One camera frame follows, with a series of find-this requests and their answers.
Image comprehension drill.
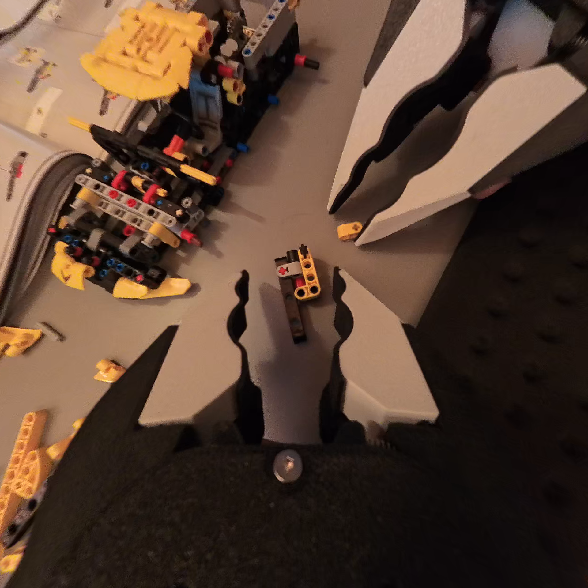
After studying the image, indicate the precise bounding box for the yellow black brick car model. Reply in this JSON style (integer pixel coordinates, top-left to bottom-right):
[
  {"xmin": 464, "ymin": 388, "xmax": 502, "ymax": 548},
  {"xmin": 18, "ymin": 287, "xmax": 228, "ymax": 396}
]
[{"xmin": 46, "ymin": 0, "xmax": 322, "ymax": 302}]

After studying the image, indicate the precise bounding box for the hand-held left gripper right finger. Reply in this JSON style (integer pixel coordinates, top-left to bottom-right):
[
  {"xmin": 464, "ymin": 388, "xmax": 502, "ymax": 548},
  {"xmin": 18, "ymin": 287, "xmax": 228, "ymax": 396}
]
[{"xmin": 320, "ymin": 266, "xmax": 440, "ymax": 444}]

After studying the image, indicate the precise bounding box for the open instruction booklet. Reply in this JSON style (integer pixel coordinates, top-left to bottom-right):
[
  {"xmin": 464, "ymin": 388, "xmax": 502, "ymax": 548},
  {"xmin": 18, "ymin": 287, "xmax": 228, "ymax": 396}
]
[{"xmin": 0, "ymin": 0, "xmax": 141, "ymax": 324}]

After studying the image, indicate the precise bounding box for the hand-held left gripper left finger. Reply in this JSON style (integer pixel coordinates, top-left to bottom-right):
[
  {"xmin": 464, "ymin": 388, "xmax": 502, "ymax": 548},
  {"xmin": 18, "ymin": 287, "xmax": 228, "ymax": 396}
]
[{"xmin": 138, "ymin": 270, "xmax": 266, "ymax": 444}]

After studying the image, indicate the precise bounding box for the grey desk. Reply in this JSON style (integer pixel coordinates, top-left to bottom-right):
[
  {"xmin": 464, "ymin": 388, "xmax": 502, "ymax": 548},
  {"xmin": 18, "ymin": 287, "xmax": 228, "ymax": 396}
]
[{"xmin": 0, "ymin": 0, "xmax": 478, "ymax": 469}]

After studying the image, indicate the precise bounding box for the small yellow black brick assembly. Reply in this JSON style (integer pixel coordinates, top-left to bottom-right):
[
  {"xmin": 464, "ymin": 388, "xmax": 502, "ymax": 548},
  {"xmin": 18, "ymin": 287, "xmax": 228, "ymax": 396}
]
[{"xmin": 274, "ymin": 244, "xmax": 323, "ymax": 345}]

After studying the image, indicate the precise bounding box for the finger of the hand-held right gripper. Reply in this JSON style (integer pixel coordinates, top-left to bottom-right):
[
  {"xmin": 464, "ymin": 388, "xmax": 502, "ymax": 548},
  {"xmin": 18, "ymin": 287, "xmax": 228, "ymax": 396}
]
[
  {"xmin": 355, "ymin": 63, "xmax": 588, "ymax": 247},
  {"xmin": 327, "ymin": 0, "xmax": 493, "ymax": 215}
]

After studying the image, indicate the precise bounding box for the pile of yellow brick pieces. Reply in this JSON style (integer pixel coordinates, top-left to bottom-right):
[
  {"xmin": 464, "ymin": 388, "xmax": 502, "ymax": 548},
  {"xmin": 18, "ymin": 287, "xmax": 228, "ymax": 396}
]
[{"xmin": 0, "ymin": 321, "xmax": 128, "ymax": 576}]

